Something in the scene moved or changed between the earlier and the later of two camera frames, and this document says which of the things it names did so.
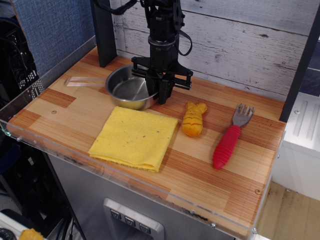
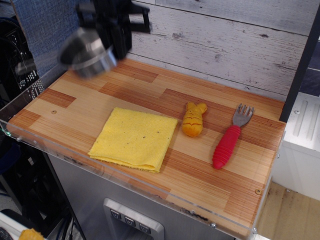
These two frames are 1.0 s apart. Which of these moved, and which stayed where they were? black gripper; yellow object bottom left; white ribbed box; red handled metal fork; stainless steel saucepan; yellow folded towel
Moved: stainless steel saucepan; black gripper
Stayed: red handled metal fork; yellow object bottom left; yellow folded towel; white ribbed box
